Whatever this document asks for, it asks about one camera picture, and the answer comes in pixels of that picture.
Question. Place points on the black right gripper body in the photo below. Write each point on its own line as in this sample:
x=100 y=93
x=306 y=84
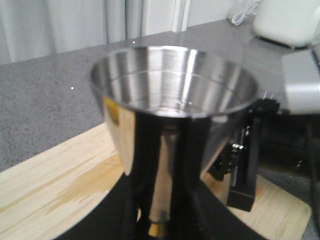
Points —
x=272 y=139

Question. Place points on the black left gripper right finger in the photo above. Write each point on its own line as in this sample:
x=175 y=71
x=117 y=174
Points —
x=217 y=222

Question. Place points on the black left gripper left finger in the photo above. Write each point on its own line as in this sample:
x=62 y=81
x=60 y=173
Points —
x=114 y=218

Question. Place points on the steel hourglass jigger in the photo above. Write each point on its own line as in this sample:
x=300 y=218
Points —
x=170 y=111

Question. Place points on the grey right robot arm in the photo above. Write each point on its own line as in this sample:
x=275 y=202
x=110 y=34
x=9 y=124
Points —
x=301 y=74

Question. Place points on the light wooden cutting board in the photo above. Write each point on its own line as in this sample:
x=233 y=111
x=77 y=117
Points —
x=45 y=195

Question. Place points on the white rounded appliance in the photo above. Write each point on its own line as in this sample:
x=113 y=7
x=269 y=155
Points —
x=294 y=23

